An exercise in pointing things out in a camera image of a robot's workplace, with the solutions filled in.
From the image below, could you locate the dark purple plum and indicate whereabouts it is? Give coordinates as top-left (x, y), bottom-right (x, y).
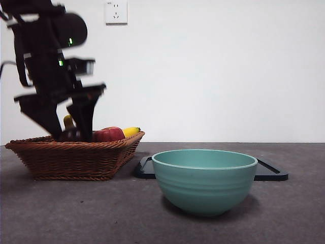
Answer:
top-left (57, 128), bottom-right (82, 142)

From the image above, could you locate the teal ribbed bowl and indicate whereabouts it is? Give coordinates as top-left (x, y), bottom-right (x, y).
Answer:
top-left (151, 149), bottom-right (258, 217)

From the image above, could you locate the yellow banana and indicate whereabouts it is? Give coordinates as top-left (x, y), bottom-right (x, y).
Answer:
top-left (63, 114), bottom-right (141, 138)

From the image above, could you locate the red apple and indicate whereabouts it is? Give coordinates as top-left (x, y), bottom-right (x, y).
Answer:
top-left (92, 126), bottom-right (126, 142)

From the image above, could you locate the brown wicker basket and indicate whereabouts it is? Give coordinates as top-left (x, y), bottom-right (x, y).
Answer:
top-left (4, 131), bottom-right (146, 181)

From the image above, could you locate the black rectangular tray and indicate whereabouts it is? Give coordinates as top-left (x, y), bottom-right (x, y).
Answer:
top-left (132, 155), bottom-right (289, 182)

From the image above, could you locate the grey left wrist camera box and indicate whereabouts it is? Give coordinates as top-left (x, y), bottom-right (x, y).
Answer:
top-left (64, 57), bottom-right (96, 76)

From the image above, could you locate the white wall socket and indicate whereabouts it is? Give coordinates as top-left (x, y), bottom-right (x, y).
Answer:
top-left (105, 0), bottom-right (128, 25)

